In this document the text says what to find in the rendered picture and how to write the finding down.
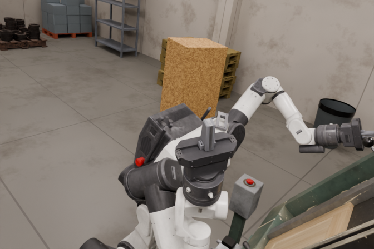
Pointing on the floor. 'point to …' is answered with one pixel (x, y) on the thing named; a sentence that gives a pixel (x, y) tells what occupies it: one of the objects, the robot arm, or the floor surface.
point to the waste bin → (333, 113)
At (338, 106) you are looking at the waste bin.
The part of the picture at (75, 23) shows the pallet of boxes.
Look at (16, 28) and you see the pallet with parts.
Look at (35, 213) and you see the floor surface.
